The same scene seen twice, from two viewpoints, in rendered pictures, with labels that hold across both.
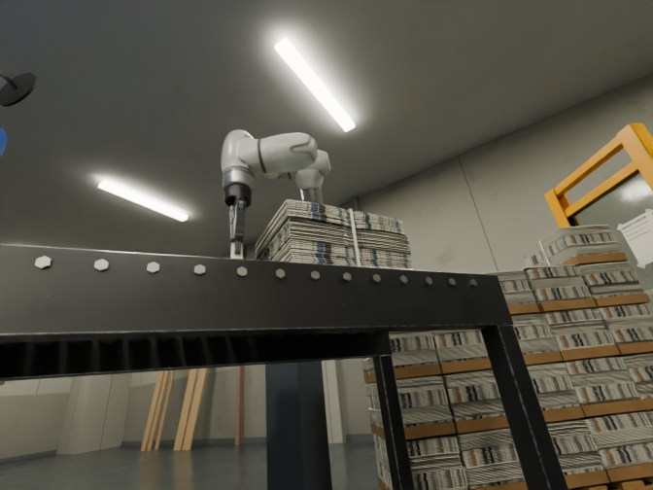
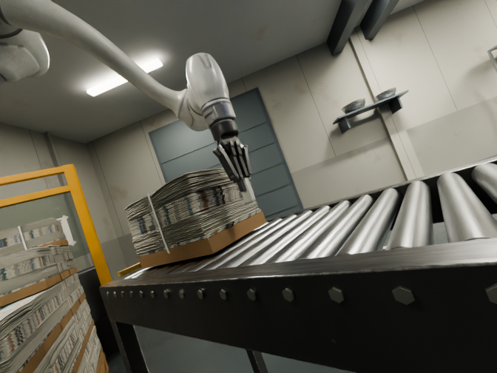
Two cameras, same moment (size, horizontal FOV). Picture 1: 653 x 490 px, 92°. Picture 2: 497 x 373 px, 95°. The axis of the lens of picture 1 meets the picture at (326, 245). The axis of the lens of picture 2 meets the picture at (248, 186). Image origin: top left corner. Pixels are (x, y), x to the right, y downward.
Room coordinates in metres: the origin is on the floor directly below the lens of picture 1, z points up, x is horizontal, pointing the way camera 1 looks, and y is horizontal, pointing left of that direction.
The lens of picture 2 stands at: (1.04, 0.83, 0.91)
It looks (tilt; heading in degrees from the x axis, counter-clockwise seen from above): 3 degrees up; 244
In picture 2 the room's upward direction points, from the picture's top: 20 degrees counter-clockwise
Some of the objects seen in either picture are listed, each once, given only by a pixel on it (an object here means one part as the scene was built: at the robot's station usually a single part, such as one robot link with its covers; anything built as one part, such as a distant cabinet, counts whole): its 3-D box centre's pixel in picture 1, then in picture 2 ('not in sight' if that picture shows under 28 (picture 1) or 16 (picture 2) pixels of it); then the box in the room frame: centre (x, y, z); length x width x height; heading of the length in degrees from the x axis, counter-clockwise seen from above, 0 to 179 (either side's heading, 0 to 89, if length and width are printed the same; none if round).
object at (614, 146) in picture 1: (588, 167); (26, 176); (1.87, -1.88, 1.82); 0.75 x 0.06 x 0.06; 6
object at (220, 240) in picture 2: not in sight; (224, 233); (0.83, 0.09, 0.83); 0.29 x 0.16 x 0.04; 30
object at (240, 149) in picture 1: (243, 155); (205, 84); (0.76, 0.23, 1.27); 0.13 x 0.11 x 0.16; 87
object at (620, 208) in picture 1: (629, 237); (44, 232); (1.87, -1.89, 1.28); 0.57 x 0.01 x 0.65; 6
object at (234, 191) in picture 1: (237, 205); (228, 139); (0.76, 0.24, 1.09); 0.08 x 0.07 x 0.09; 25
